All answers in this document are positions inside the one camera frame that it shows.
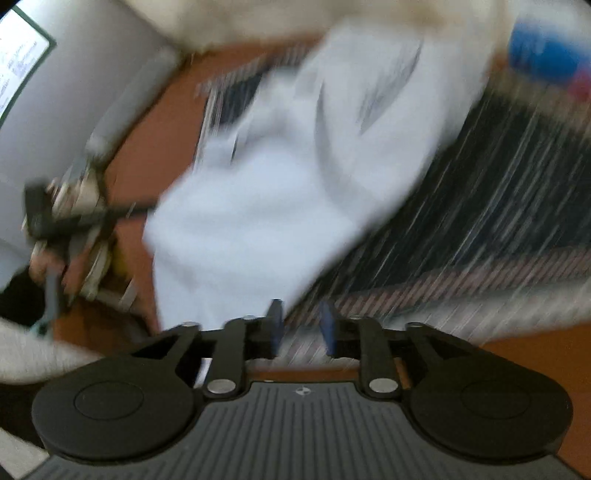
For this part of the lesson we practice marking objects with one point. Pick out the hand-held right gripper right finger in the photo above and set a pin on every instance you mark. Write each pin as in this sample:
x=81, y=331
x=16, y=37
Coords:
x=327, y=328

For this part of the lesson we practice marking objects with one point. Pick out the grey bar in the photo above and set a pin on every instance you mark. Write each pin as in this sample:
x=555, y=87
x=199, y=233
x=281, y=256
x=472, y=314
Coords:
x=134, y=97

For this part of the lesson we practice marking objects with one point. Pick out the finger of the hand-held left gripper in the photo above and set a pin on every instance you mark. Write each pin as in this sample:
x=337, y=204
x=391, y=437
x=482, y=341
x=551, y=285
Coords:
x=134, y=211

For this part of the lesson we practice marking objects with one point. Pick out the person's left hand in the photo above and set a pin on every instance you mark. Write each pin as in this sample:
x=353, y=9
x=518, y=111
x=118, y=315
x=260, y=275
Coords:
x=44, y=267

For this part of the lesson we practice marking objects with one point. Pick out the blue tissue pack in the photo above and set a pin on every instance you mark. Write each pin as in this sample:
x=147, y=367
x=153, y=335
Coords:
x=549, y=55

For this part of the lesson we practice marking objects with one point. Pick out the dark patterned blanket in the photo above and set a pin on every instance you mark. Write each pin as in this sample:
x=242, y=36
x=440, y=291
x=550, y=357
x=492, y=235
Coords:
x=485, y=207

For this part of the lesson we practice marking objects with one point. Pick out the brown bed sheet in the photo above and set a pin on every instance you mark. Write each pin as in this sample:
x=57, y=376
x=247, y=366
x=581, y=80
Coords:
x=157, y=134

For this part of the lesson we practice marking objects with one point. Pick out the wall poster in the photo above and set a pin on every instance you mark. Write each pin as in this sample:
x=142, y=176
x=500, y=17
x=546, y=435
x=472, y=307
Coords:
x=18, y=60

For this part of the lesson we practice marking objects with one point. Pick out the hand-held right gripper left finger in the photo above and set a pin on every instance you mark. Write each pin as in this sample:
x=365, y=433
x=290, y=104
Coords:
x=276, y=319

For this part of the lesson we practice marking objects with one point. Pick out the white cloth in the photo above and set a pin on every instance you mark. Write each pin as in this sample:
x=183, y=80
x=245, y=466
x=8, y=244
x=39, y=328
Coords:
x=32, y=355

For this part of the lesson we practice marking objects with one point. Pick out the white button shirt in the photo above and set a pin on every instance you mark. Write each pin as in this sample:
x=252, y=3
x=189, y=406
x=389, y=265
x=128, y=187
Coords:
x=277, y=207

